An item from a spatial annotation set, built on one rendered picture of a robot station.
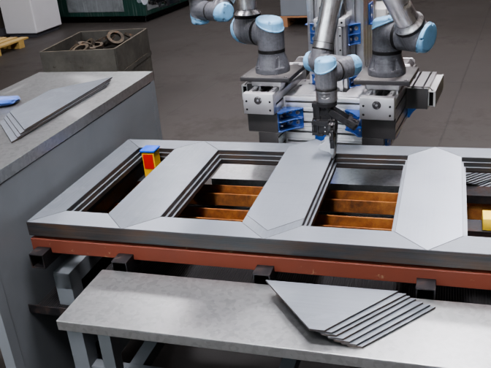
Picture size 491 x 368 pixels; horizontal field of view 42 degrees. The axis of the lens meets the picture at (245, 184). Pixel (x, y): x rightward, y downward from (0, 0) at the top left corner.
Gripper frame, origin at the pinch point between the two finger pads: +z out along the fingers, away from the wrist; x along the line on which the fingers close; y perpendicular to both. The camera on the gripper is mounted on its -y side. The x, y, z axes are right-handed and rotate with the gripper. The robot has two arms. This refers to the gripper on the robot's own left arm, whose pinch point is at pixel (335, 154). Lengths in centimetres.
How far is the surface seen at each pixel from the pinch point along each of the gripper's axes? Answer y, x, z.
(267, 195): 16.3, 34.4, 0.5
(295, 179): 9.8, 21.1, 0.6
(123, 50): 237, -300, 28
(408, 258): -30, 62, 4
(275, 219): 10, 50, 1
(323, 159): 3.6, 3.3, 0.6
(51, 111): 103, 15, -21
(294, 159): 13.8, 4.1, 0.6
